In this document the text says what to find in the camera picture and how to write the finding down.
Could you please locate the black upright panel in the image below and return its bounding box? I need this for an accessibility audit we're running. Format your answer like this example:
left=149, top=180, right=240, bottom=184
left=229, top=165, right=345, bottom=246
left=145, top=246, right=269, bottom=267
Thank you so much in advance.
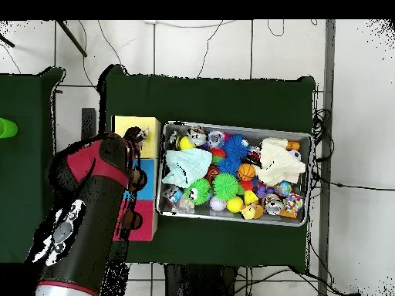
left=81, top=107, right=98, bottom=142

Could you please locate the crushed colourful drink can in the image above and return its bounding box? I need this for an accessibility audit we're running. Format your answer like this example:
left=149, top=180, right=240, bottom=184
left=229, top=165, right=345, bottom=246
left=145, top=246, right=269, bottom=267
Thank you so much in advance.
left=132, top=127, right=151, bottom=144

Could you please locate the orange tiger striped ball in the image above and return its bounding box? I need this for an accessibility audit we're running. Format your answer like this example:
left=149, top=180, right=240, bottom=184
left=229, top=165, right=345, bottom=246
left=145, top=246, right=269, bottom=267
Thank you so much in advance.
left=206, top=165, right=221, bottom=182

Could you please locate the grey vertical beam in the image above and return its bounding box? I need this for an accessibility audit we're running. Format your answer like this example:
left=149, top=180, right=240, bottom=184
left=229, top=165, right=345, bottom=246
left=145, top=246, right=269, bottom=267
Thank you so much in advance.
left=317, top=19, right=337, bottom=296

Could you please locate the green furry monster toy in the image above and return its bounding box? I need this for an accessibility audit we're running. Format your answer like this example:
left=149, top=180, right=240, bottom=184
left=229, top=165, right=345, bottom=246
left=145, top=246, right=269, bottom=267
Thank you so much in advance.
left=184, top=178, right=212, bottom=206

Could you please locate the wooden box with three holes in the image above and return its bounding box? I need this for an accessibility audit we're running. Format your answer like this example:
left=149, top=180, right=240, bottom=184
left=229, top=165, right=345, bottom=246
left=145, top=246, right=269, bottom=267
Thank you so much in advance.
left=112, top=115, right=160, bottom=241

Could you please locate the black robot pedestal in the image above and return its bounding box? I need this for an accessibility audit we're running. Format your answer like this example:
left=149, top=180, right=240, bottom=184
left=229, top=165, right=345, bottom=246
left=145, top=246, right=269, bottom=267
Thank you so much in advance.
left=163, top=264, right=248, bottom=296

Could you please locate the thin black rod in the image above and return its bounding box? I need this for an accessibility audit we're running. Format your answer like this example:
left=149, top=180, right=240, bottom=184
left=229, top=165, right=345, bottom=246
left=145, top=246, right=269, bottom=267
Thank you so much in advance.
left=55, top=19, right=89, bottom=58

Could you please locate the bright green cup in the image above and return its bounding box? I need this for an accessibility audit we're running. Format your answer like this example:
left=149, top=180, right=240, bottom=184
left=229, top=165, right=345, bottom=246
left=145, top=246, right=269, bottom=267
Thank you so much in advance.
left=0, top=118, right=19, bottom=140

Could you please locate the dark green table cloth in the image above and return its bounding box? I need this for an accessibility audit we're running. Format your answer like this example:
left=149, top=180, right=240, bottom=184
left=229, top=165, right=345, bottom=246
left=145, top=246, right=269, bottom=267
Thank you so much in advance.
left=97, top=63, right=317, bottom=272
left=0, top=66, right=68, bottom=267

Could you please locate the cream muslin cloth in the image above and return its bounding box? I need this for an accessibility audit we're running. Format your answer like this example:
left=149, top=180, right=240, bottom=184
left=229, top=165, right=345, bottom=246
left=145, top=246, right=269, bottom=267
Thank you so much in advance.
left=255, top=136, right=306, bottom=187

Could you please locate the blue furry monster toy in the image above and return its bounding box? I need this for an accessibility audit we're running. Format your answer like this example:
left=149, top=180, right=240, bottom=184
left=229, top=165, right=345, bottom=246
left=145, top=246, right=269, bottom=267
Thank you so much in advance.
left=223, top=135, right=249, bottom=158

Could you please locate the blue spiky rubber ball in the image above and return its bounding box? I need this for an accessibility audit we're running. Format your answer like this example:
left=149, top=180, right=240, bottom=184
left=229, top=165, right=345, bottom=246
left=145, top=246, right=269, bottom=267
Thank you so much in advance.
left=217, top=155, right=243, bottom=176

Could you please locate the clear mesh bin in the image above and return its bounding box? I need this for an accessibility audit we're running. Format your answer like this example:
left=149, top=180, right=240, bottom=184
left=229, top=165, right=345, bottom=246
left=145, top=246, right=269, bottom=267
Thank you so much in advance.
left=157, top=120, right=312, bottom=227

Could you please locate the small orange basketball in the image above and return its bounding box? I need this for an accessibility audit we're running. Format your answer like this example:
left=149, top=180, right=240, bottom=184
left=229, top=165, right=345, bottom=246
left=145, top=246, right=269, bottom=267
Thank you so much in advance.
left=238, top=163, right=257, bottom=182

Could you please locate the green spiky rubber ball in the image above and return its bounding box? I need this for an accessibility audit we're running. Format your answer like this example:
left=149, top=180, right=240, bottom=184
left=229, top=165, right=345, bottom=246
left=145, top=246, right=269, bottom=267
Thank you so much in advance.
left=212, top=172, right=241, bottom=201

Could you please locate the mint green muslin cloth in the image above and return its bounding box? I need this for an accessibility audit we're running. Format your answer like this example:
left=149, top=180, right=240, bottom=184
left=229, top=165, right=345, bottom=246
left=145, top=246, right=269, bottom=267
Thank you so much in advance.
left=161, top=147, right=214, bottom=189

